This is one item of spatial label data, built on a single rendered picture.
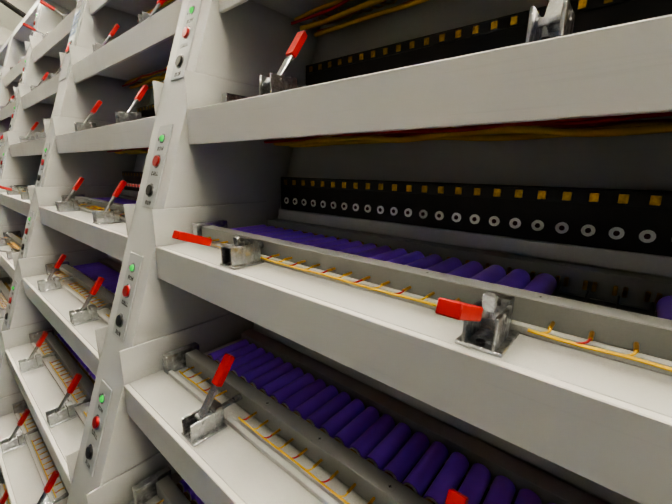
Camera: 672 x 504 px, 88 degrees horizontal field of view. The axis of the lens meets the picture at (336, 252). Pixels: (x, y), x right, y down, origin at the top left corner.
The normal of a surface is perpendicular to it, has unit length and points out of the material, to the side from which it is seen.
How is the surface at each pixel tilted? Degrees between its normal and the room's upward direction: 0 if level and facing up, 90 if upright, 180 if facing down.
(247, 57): 90
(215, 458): 18
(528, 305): 108
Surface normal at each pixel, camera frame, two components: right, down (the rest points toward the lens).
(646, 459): -0.65, 0.16
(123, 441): 0.76, 0.16
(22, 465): 0.02, -0.97
